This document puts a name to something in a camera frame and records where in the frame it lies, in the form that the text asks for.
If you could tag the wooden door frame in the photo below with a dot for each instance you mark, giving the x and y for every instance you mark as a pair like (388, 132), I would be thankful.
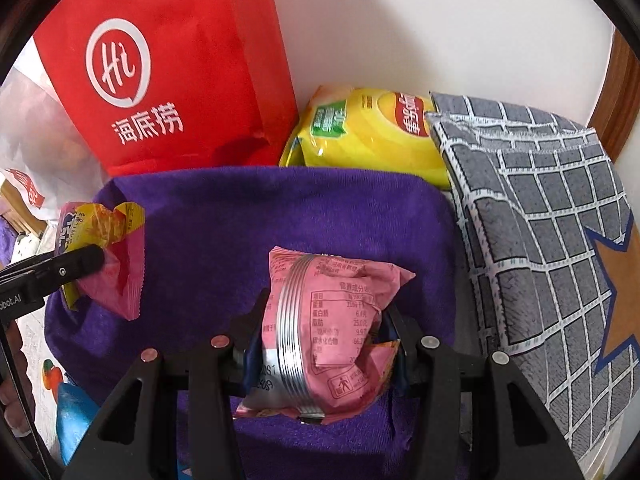
(622, 105)

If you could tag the white plastic bag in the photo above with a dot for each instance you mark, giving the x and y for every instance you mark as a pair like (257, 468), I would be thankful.
(45, 135)

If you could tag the yellow chips bag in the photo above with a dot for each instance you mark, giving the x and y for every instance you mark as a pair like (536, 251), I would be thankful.
(370, 140)

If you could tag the fruit printed sheet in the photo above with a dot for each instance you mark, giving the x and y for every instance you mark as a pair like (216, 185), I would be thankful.
(47, 355)

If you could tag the white spotted plush toy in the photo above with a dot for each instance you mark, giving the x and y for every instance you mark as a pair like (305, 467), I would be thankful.
(27, 247)

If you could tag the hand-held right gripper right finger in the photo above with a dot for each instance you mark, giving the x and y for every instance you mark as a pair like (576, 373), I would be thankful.
(404, 375)

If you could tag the pink and yellow snack packet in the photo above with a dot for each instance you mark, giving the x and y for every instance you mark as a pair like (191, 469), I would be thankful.
(115, 280)

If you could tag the wooden furniture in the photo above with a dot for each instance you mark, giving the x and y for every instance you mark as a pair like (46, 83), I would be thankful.
(12, 205)

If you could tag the red paper bag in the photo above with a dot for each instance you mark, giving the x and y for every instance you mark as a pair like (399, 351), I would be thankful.
(200, 60)

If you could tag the grey checked star cushion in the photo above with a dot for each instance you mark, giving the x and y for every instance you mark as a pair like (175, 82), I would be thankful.
(525, 210)

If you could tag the person's left hand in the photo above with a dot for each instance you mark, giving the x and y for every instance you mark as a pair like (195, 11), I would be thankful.
(12, 375)

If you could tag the purple towel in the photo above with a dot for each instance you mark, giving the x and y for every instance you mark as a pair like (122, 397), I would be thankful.
(225, 210)

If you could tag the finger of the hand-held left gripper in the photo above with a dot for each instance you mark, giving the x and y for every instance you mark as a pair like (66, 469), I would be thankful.
(75, 265)

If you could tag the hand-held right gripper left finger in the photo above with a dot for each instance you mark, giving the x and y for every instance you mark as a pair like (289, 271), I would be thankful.
(248, 367)

